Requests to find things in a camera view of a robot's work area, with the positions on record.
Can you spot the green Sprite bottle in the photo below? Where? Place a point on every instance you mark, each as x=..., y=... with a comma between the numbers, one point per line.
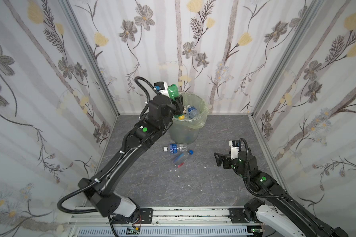
x=173, y=92

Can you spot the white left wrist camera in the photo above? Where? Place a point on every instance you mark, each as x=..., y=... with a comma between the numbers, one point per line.
x=161, y=88

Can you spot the blue label water bottle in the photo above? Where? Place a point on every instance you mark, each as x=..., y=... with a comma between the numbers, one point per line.
x=192, y=112

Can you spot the Pocari Sweat clear bottle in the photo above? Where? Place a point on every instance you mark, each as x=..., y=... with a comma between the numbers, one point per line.
x=175, y=148

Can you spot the clear bottle blue cap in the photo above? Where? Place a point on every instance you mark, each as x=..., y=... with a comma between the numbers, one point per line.
x=182, y=157

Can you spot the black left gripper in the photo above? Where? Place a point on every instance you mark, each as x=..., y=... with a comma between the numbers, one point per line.
x=177, y=103

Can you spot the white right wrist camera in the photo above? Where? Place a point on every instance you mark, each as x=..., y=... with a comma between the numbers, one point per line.
x=234, y=149

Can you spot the mesh bin with green liner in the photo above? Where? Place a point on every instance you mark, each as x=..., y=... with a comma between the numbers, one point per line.
x=187, y=129

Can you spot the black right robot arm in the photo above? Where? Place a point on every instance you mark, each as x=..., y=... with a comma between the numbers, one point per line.
x=271, y=204

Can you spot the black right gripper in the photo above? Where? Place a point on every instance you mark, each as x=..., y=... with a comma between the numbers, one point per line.
x=228, y=160

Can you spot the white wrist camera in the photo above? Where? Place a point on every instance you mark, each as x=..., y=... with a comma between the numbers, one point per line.
x=234, y=149
x=161, y=88

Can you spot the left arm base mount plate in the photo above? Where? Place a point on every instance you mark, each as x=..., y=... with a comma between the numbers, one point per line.
x=142, y=216

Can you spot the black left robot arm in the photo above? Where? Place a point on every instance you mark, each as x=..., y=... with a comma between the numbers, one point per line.
x=100, y=188

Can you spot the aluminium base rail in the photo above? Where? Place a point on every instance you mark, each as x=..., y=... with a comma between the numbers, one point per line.
x=212, y=221

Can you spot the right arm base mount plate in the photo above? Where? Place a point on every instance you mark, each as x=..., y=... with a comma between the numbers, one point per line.
x=241, y=215

